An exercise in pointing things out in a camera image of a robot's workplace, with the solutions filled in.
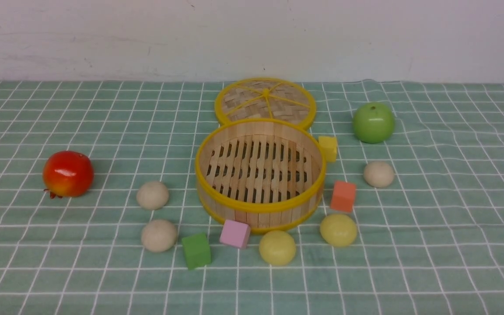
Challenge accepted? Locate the yellow bun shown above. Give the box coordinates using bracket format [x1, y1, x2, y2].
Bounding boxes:
[319, 213, 358, 247]
[259, 231, 296, 266]

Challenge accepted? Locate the white bun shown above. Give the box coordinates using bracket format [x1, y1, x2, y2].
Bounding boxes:
[363, 160, 396, 188]
[141, 220, 178, 252]
[136, 181, 170, 211]

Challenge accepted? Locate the bamboo steamer tray yellow rim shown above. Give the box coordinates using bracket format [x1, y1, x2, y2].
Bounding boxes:
[195, 119, 326, 234]

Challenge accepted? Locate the woven bamboo steamer lid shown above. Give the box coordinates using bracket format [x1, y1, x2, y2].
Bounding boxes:
[214, 77, 316, 130]

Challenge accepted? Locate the yellow cube block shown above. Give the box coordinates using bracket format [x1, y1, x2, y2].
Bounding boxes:
[318, 135, 338, 163]

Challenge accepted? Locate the pink cube block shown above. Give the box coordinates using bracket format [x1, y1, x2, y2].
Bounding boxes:
[219, 220, 251, 249]

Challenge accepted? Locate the orange cube block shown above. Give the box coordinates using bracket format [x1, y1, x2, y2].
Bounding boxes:
[329, 181, 357, 213]

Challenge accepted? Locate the green cube block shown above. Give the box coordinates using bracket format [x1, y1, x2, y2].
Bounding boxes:
[182, 233, 212, 270]

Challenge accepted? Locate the green apple toy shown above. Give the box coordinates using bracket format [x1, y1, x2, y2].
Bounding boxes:
[352, 102, 396, 144]

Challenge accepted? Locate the green checkered tablecloth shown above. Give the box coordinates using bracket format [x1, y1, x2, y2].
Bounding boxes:
[0, 80, 504, 315]

